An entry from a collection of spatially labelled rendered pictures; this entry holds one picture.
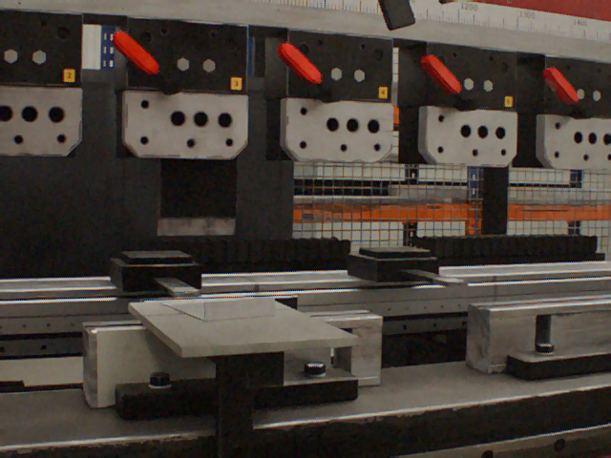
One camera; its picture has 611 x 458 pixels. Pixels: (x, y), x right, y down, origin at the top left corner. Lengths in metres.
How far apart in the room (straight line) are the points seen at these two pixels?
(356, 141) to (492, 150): 0.21
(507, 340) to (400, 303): 0.25
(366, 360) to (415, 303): 0.34
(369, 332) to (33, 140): 0.50
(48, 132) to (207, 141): 0.19
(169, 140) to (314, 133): 0.19
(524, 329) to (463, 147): 0.29
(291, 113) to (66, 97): 0.28
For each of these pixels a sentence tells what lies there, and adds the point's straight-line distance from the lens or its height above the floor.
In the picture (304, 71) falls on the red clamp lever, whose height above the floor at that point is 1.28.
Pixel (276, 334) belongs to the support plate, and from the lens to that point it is 0.84.
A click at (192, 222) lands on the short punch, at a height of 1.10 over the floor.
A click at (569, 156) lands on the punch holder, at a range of 1.27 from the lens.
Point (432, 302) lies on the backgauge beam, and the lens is 1.47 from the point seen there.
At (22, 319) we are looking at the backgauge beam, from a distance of 1.26.
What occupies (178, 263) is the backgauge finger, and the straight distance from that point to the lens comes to 1.24.
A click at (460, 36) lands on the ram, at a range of 1.18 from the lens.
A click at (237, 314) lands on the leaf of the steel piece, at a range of 0.92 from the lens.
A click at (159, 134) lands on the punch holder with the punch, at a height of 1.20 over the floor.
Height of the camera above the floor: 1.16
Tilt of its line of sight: 4 degrees down
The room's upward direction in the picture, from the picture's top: 1 degrees clockwise
